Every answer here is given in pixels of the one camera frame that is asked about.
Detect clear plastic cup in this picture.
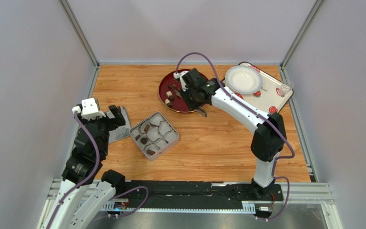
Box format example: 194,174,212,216
278,79,294,96

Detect white square chocolate left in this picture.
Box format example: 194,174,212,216
166,91,173,97

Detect metal tongs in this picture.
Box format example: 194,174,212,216
170,84,207,117

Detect brown chocolate bar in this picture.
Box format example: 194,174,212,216
143,125,150,132
147,149,156,156

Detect square tin box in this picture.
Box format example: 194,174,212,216
130,112,180,161

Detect white paper bowl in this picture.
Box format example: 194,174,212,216
225,65,263,95

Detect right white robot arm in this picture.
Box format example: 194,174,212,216
173,68,285,188

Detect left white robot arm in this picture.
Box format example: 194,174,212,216
42,104,126,229

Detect red round tray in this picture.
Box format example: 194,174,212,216
158,71,194,113

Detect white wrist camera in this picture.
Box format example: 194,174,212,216
173,71,189,92
72,98,105,120

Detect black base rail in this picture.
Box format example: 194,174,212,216
117,180,284,210

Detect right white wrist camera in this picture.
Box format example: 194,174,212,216
173,71,189,92

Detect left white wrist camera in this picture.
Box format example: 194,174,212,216
72,98,105,120

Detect strawberry pattern tray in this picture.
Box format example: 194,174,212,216
222,62,294,113

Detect dark chocolate bottom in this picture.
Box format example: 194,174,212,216
140,137,148,145

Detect silver tin lid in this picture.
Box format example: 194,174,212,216
109,106,132,143

